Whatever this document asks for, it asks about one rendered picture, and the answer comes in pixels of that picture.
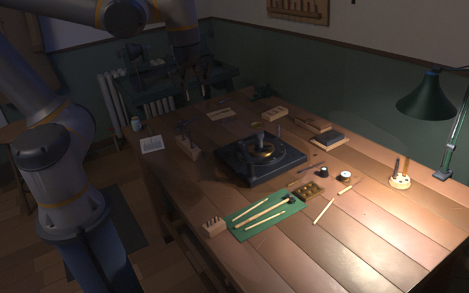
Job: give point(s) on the white radiator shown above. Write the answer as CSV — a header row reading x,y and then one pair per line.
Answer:
x,y
110,95

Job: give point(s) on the black staking set base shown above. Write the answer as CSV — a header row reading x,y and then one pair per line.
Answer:
x,y
234,155

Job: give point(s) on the dark stone on wooden board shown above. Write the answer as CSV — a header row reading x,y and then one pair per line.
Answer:
x,y
329,139

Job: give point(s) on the brass holed plate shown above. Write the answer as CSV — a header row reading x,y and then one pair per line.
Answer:
x,y
308,190

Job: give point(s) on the brass die plate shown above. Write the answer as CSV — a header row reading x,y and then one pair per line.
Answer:
x,y
269,150

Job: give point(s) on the dark staking punch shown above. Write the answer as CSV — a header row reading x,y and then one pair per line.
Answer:
x,y
189,138

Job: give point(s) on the wooden wall tool rack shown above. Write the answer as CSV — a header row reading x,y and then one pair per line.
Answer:
x,y
298,11

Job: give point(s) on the small brass disc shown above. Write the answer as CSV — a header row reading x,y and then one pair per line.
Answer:
x,y
257,125

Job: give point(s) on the grey centring punch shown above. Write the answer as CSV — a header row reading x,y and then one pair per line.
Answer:
x,y
259,141

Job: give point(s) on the small pale bottle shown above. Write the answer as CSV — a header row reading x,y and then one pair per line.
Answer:
x,y
136,124

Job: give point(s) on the white paper card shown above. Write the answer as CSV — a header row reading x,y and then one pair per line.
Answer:
x,y
152,144

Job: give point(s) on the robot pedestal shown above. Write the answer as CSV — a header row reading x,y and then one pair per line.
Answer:
x,y
99,263

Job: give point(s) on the green bench mat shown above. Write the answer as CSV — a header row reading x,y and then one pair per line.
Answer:
x,y
278,214

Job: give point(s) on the pale wooden block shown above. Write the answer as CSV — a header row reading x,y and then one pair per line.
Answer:
x,y
274,113

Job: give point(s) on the green bench vise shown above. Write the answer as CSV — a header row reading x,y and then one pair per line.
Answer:
x,y
261,91

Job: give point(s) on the wooden punch rack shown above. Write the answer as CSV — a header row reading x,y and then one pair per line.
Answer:
x,y
188,148

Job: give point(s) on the green desk lamp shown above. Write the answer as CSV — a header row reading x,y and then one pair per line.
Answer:
x,y
427,99

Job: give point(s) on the grey upright post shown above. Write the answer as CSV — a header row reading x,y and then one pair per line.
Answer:
x,y
279,130

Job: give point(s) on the dark slim tool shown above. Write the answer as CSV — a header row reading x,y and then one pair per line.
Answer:
x,y
310,167

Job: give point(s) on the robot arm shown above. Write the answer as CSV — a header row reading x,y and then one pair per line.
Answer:
x,y
47,172

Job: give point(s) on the pale wooden stick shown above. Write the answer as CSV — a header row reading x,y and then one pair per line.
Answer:
x,y
250,210
264,220
323,211

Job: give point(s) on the black loupe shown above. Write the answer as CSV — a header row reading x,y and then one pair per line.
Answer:
x,y
324,172

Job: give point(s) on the small brass pin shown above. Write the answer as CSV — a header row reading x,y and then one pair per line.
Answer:
x,y
294,182

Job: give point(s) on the shallow wooden tray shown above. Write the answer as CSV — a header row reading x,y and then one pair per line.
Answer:
x,y
221,114

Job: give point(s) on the round cream tool stand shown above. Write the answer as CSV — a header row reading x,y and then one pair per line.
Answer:
x,y
399,182

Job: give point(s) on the brown wooden box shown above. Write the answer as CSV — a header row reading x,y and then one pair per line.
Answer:
x,y
313,124

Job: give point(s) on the wooden block with punches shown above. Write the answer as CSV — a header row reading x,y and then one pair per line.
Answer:
x,y
214,229

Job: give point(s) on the blue slim tool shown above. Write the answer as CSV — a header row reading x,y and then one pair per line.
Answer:
x,y
225,100

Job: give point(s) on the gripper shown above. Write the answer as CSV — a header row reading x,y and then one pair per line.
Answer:
x,y
190,58

